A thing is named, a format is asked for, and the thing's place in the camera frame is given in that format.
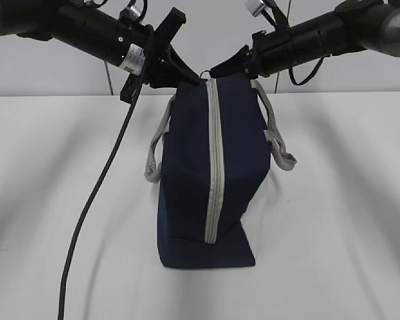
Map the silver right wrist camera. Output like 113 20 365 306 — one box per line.
245 0 266 17

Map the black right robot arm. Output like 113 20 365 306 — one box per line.
209 1 400 86

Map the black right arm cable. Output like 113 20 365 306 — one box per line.
288 56 326 86

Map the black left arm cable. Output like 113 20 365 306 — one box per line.
56 26 154 320

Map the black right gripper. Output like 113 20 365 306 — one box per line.
209 30 273 79

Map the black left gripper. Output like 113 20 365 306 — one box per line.
119 8 200 103

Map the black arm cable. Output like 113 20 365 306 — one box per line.
288 56 326 86
56 26 154 320

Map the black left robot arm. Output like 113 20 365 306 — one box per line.
0 0 200 103

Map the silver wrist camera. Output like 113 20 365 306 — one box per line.
119 5 142 23
245 0 266 17

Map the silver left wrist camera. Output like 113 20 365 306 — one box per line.
119 5 142 23

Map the navy blue lunch bag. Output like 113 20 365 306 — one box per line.
145 74 297 269

